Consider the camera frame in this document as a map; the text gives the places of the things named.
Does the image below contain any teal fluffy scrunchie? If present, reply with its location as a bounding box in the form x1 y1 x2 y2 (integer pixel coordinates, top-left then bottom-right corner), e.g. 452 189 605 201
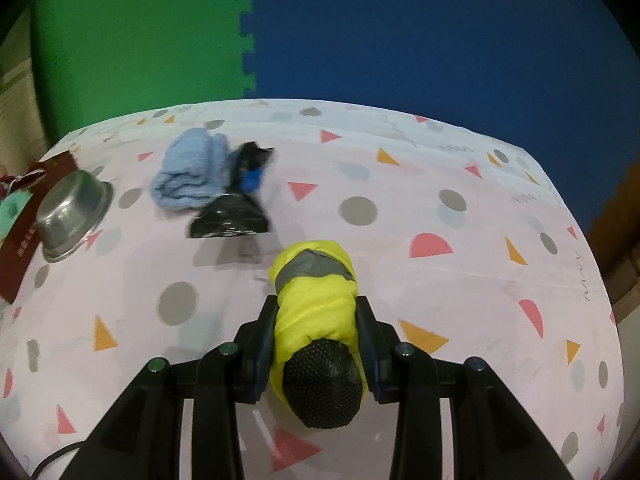
0 187 38 248

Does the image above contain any green foam mat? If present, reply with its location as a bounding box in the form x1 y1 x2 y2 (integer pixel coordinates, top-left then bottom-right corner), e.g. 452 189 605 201
30 0 258 146

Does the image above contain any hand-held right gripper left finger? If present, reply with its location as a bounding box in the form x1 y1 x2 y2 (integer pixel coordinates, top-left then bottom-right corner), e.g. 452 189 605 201
60 294 281 480

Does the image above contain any brown foam mat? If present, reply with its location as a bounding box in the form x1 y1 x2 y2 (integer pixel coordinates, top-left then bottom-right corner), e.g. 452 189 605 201
587 160 640 281

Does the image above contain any yellow folding umbrella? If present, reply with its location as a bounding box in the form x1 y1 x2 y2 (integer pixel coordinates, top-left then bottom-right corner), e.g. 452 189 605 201
267 240 368 430

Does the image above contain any dark red booklet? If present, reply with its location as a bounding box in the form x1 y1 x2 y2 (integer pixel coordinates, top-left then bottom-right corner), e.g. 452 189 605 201
0 152 81 304

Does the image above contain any stainless steel bowl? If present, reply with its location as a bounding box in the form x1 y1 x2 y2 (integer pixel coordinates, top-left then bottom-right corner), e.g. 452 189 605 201
36 170 115 263

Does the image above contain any black glossy plastic packet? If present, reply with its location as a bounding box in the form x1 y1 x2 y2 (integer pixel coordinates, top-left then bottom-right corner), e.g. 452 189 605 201
189 141 276 239

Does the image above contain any light blue towel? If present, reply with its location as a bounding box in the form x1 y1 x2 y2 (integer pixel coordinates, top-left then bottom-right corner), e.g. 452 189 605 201
150 127 233 213

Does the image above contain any black cable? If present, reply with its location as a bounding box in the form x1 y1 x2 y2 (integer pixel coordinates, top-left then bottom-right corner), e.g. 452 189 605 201
30 440 88 478

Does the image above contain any blue foam mat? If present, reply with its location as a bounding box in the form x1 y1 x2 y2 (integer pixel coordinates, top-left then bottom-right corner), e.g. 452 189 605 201
240 0 640 226

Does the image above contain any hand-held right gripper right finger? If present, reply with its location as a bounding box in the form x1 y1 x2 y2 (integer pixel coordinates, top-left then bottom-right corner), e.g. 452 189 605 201
354 295 576 480

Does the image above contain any red and white cloth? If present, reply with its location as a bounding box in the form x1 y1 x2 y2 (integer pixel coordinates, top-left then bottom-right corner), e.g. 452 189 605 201
0 170 46 196

